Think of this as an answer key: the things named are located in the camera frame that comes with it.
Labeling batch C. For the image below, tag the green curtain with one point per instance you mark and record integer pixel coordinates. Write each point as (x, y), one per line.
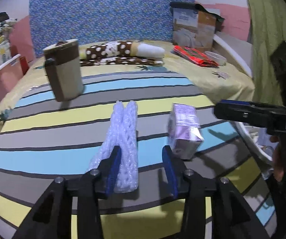
(268, 19)

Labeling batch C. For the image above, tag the red green plaid cloth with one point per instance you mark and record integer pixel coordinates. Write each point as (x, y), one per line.
(195, 56)

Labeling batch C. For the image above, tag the purple foam net sleeve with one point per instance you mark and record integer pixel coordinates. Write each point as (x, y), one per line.
(122, 133)

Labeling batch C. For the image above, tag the white plastic bowl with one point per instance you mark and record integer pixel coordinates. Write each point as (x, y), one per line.
(220, 60)

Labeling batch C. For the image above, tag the brown beige travel mug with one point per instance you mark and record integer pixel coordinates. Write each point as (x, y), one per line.
(63, 69)

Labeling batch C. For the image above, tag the cardboard bedding box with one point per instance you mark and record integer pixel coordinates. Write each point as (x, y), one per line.
(194, 26)

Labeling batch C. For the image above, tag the right hand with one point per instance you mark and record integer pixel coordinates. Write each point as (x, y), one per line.
(278, 159)

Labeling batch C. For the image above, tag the purple milk carton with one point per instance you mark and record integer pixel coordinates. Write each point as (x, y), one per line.
(184, 136)

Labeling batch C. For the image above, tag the pink storage box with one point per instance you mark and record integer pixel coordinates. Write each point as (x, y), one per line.
(10, 74)

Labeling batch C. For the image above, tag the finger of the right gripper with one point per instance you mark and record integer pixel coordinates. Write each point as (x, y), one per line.
(236, 102)
(242, 112)

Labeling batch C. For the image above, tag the blue patterned headboard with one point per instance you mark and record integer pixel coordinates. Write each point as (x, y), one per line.
(91, 21)

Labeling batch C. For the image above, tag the yellow pineapple bed sheet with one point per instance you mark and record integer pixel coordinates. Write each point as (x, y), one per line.
(227, 82)

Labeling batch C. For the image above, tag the white trash bin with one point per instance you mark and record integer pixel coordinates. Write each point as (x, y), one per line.
(257, 141)

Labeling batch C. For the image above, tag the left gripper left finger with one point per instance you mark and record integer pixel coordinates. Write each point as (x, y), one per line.
(50, 217)

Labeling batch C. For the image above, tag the striped table cloth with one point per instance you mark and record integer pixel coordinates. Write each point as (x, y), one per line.
(43, 139)

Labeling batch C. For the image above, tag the white bed frame rail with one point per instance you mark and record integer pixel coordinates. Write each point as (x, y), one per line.
(237, 52)

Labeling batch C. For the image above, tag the brown polka dot blanket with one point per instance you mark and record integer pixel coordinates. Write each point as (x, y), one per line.
(123, 52)

